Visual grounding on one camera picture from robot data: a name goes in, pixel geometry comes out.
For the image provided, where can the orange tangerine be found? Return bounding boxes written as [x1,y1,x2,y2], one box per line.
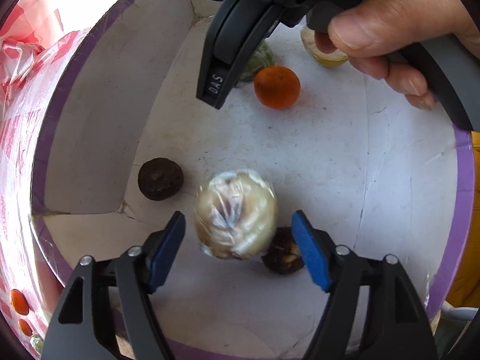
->
[254,66,301,110]
[10,289,30,315]

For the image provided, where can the dark wrinkled fruit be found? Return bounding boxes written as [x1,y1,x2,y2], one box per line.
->
[137,158,185,201]
[261,227,304,275]

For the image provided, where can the cut pale apple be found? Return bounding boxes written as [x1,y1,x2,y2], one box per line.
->
[193,169,278,260]

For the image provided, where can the person's hand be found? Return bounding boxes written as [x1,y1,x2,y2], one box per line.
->
[315,0,479,110]

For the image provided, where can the wrapped green fruit half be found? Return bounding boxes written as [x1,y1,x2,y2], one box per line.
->
[238,41,276,82]

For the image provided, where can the far small dark fruit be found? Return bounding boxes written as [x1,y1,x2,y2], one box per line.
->
[18,319,32,337]

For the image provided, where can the purple rimmed white box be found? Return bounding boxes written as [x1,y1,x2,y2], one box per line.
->
[32,0,475,359]

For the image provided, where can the red white checkered tablecloth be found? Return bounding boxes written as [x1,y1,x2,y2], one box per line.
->
[1,0,86,359]

